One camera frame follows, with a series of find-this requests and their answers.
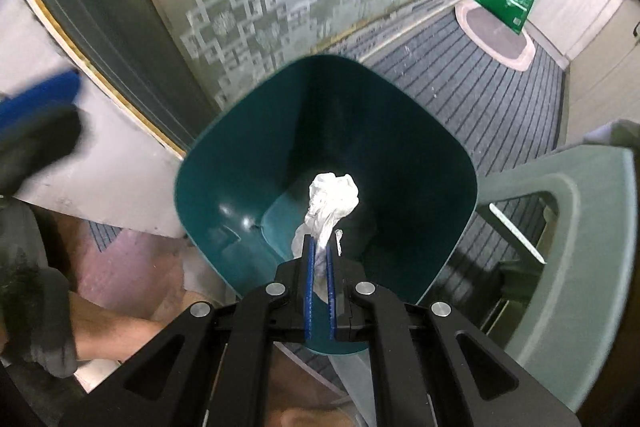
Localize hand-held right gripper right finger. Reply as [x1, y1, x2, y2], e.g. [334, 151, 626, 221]
[326, 251, 583, 427]

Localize teal plastic trash bin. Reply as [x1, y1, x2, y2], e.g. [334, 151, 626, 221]
[174, 54, 481, 355]

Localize person's leg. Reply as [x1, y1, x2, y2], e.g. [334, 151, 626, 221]
[67, 291, 213, 364]

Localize pale green plastic stool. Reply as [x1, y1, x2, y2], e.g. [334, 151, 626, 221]
[475, 142, 640, 408]

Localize white tissue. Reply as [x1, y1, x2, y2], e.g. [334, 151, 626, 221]
[291, 171, 362, 264]

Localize dark grey shorts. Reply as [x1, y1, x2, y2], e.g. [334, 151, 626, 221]
[0, 196, 79, 379]

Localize pink and grey floor mat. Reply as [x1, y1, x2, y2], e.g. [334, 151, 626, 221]
[454, 0, 537, 70]

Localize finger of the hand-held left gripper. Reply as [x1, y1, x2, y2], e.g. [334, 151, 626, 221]
[0, 106, 84, 198]
[0, 71, 82, 120]

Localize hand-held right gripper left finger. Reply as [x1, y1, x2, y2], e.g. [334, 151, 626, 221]
[60, 239, 317, 427]

